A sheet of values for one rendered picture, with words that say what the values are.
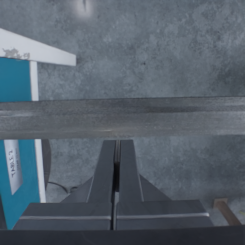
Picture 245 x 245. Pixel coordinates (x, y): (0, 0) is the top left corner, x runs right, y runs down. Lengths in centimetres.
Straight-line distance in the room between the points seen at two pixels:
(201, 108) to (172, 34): 81
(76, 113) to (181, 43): 88
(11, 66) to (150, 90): 75
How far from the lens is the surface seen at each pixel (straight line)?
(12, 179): 49
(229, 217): 143
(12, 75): 45
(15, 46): 46
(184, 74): 107
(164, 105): 28
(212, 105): 30
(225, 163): 136
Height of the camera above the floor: 101
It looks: 74 degrees down
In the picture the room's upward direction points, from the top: 179 degrees clockwise
